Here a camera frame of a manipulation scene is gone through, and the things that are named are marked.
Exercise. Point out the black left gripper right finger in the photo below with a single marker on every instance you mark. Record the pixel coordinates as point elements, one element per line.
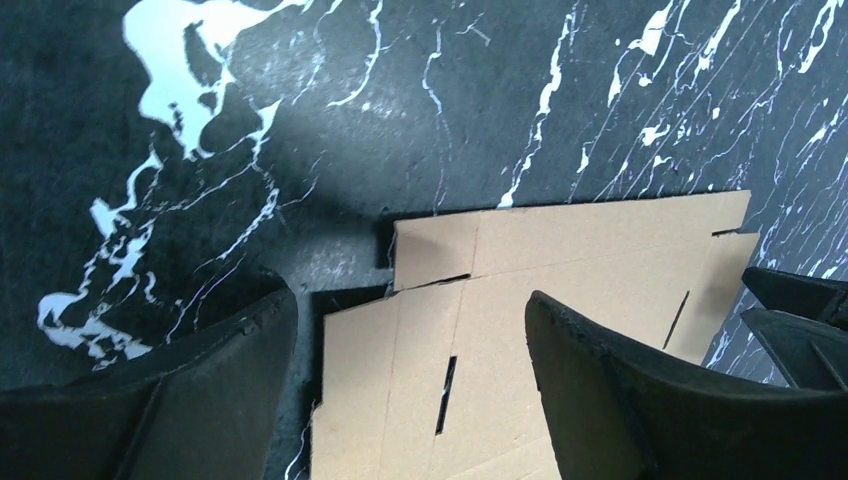
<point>616,408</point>

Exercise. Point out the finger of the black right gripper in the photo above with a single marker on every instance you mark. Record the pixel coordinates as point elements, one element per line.
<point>809,354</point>
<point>818,299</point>

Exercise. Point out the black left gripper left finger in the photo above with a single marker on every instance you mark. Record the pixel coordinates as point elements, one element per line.
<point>203,407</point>

